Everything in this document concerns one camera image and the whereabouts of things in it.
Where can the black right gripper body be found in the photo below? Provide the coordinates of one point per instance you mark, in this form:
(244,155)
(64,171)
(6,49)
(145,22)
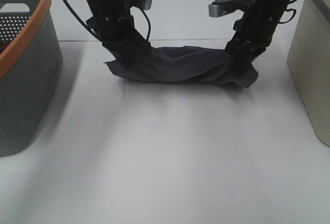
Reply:
(253,34)

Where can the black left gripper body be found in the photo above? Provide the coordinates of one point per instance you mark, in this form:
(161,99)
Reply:
(120,35)

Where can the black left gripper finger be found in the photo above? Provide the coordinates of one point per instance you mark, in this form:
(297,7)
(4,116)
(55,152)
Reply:
(126,55)

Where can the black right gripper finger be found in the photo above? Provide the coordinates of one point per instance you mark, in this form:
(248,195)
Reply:
(241,64)

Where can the dark navy towel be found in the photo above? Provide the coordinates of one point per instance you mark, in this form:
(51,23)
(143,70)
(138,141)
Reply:
(184,64)

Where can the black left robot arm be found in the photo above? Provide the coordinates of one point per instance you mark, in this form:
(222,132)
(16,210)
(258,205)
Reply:
(104,10)

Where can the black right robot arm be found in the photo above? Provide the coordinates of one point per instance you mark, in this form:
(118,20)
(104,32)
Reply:
(268,7)

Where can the beige bin with grey rim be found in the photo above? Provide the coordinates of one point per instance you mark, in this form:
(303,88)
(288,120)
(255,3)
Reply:
(308,61)

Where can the grey basket with orange rim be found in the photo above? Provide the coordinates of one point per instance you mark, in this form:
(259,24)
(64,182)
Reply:
(31,62)

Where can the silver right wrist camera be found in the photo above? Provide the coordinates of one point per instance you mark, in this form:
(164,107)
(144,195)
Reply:
(219,8)

